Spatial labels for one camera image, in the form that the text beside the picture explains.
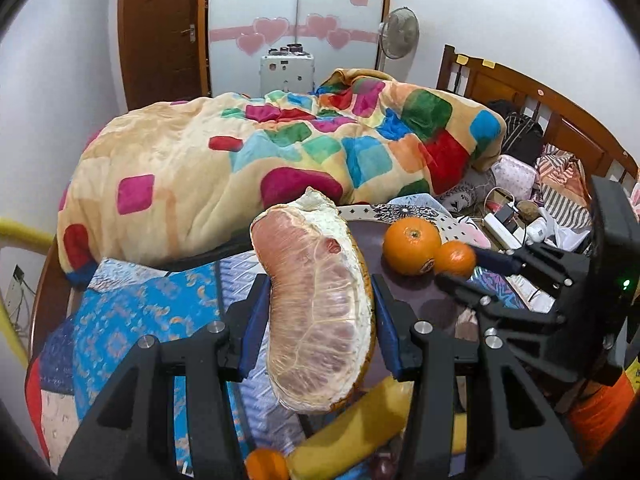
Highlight brown wooden headboard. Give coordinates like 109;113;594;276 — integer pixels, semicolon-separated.
436;45;640;188

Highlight striped cloth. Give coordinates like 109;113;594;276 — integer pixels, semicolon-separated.
534;144;594;218

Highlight white appliance with knobs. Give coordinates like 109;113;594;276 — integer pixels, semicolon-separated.
259;42;316;96

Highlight white wardrobe with pink hearts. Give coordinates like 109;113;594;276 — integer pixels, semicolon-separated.
207;0;394;98

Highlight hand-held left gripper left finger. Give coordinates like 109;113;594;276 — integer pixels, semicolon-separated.
59;272;273;480

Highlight standing electric fan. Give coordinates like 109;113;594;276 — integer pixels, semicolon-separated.
377;7;420;73

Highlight peeled pomelo piece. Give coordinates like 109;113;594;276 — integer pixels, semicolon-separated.
250;186;377;415

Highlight large orange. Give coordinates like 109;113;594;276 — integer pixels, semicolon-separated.
382;217;443;277

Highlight colourful checked blanket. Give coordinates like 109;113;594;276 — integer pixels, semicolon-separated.
56;67;507;281

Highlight white power strip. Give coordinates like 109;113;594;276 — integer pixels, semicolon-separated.
482;210;527;252

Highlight black bag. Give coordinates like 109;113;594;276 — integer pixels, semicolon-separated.
487;100;546;167

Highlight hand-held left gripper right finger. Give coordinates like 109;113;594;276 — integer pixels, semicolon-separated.
371;274;585;480

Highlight purple grape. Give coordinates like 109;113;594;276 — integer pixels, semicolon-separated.
370;452;402;479

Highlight yellow banana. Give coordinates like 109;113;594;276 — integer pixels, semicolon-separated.
287;375;416;480

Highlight dark plate with patterned rim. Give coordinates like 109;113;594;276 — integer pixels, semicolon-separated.
295;203;506;480

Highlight yellow padded rail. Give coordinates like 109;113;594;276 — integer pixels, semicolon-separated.
0;217;54;367

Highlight grey patterned cloth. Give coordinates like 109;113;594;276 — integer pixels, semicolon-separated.
439;169;497;217

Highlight small orange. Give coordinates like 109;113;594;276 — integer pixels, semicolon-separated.
245;448;291;480
434;240;477;280

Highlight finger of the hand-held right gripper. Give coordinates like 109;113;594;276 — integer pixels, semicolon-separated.
470;243;592;292
435;271;568;327

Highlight white plug adapter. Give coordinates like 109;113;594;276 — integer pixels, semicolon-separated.
524;209;557;247

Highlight brown wooden door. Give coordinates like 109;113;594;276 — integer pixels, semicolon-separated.
117;0;209;111

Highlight pink dotted pillow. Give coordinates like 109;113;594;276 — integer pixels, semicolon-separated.
492;155;539;202

